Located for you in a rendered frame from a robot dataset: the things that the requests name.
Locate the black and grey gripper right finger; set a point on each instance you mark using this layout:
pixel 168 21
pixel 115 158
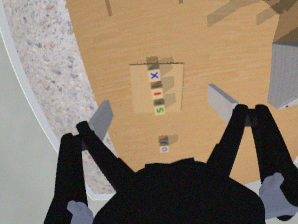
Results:
pixel 278 173

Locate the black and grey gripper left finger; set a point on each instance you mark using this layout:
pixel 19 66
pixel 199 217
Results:
pixel 69 204

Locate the tan square mat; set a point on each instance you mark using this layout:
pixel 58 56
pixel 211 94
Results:
pixel 171 80

